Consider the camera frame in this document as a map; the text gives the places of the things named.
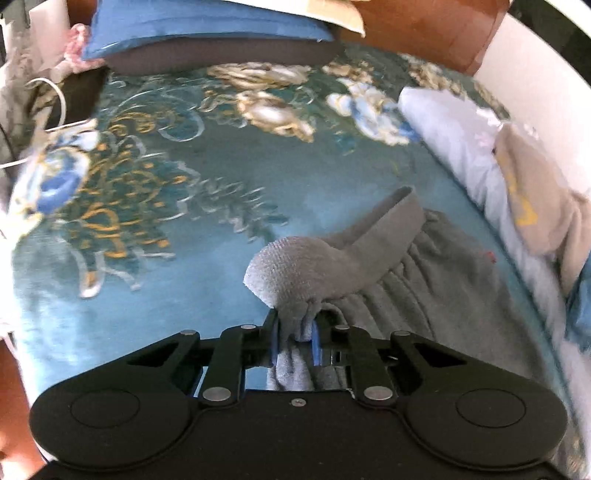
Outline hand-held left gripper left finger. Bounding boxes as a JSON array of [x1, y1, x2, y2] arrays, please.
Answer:
[[124, 308, 281, 408]]

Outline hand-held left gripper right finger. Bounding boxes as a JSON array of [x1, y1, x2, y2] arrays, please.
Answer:
[[310, 309, 468, 408]]

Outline grey pants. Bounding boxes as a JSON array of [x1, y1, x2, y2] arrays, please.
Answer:
[[242, 186, 578, 467]]

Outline teal floral bed sheet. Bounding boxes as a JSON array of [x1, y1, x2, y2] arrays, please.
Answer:
[[0, 39, 573, 402]]

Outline light blue daisy quilt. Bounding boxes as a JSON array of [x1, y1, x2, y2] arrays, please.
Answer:
[[398, 85, 591, 361]]

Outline beige fleece garment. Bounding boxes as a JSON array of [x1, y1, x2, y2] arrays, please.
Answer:
[[492, 124, 591, 296]]

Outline blue fleece jacket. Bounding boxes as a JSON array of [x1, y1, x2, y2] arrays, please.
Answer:
[[563, 265, 591, 352]]

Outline dark brown pillow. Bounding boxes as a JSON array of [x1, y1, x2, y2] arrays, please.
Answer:
[[104, 39, 345, 75]]

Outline orange wooden headboard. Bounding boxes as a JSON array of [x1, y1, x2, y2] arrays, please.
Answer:
[[332, 0, 511, 75]]

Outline blue pillow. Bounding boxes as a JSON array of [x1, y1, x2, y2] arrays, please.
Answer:
[[81, 0, 334, 61]]

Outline pale pink crumpled cloth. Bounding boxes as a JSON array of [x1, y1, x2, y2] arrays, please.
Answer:
[[64, 23, 95, 75]]

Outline grey white patterned cloth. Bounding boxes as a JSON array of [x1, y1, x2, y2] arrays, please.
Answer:
[[0, 28, 70, 153]]

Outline white paper bag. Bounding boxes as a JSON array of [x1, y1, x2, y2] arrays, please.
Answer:
[[28, 0, 71, 61]]

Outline white cable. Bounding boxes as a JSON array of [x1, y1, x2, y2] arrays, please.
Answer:
[[0, 78, 93, 167]]

